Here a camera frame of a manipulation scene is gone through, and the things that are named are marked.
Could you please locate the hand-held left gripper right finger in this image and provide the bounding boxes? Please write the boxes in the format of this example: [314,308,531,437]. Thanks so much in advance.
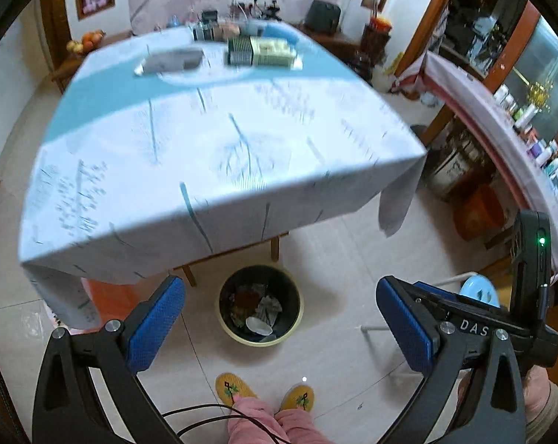
[376,276,526,444]

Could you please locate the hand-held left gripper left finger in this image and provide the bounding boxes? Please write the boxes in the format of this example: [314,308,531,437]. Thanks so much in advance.
[31,276,186,444]

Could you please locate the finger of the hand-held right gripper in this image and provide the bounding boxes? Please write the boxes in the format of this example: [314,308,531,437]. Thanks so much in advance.
[411,281,462,308]

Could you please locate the black trash bin yellow rim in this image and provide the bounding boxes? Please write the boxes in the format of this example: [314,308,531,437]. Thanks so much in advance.
[216,265,305,347]

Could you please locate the green and cream chocolate box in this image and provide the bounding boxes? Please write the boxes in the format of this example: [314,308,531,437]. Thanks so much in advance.
[224,36,304,71]

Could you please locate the person's right hand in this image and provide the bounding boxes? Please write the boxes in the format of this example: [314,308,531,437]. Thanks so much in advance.
[524,367,558,426]

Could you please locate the blue plastic stool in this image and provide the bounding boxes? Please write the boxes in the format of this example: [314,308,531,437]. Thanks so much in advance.
[459,274,501,308]

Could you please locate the orange plastic basin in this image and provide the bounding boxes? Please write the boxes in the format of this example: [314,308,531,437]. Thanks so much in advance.
[454,184,506,241]

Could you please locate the yellow embroidered slipper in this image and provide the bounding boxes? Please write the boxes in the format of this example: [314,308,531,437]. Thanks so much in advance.
[279,384,315,413]
[215,372,257,410]

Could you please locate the metal pot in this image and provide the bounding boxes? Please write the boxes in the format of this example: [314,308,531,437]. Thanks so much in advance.
[424,145,476,197]

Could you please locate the pink trousers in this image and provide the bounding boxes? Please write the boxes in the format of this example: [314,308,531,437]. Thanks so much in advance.
[227,395,317,444]

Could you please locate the row of bottles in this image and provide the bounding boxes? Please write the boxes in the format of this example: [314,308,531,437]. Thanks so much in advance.
[494,83,558,204]

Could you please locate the side table with pink cloth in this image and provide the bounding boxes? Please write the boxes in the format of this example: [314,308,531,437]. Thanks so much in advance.
[392,51,558,283]

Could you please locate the dark ceramic jar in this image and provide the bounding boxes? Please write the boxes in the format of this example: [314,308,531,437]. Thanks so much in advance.
[350,53,374,81]

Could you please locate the wooden glass cabinet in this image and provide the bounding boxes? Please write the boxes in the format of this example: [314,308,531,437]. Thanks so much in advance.
[441,0,558,149]

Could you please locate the silver cardboard box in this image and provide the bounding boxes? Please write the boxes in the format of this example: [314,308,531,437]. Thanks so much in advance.
[134,47,206,76]

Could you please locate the low wooden cabinet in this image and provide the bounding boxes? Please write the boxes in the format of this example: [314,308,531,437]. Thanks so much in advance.
[52,32,136,93]

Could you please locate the fruit bowl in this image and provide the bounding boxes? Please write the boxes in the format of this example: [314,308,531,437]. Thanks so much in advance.
[66,30,107,54]

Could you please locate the beige snack bag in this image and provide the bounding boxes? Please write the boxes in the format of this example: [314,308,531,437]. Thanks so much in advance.
[214,21,241,40]

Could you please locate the dark green bag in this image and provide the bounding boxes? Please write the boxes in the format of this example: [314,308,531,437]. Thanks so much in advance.
[305,0,342,34]

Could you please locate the blue face mask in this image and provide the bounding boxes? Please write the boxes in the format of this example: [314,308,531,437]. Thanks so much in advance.
[260,25,298,42]

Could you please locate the wooden table frame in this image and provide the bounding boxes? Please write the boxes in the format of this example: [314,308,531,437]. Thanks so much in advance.
[171,235,282,287]

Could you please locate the black cable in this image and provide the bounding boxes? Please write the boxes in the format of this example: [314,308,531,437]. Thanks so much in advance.
[161,404,298,444]

